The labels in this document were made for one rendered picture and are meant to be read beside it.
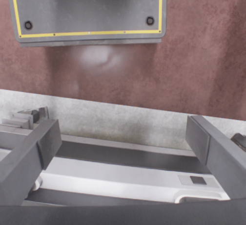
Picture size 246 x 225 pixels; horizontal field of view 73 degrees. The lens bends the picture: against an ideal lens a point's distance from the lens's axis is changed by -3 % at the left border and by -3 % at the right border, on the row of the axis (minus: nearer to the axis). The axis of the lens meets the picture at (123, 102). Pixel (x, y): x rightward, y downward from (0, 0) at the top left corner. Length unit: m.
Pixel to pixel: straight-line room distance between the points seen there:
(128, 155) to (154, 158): 0.15
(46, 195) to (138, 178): 0.21
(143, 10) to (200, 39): 0.53
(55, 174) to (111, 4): 0.69
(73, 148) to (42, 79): 0.56
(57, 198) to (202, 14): 1.20
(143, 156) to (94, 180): 0.56
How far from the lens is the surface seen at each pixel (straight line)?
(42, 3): 0.91
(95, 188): 0.44
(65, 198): 0.44
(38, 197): 0.45
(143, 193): 0.45
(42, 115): 1.30
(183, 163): 1.03
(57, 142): 0.17
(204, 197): 0.48
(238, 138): 1.50
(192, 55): 1.24
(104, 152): 0.93
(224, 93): 1.39
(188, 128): 0.17
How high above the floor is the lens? 1.15
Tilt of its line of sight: 73 degrees down
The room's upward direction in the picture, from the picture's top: 178 degrees clockwise
